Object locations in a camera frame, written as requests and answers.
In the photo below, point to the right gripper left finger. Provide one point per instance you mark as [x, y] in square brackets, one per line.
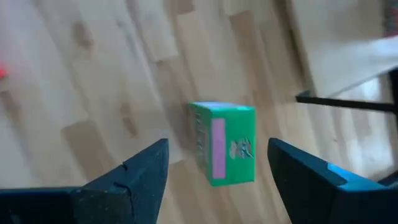
[124, 199]

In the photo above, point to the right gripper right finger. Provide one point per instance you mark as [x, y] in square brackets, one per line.
[311, 193]

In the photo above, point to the green Apple Jacks cereal box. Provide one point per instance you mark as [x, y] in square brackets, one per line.
[233, 149]

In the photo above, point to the wooden shelf with black frame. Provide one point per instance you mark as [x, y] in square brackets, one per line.
[342, 103]

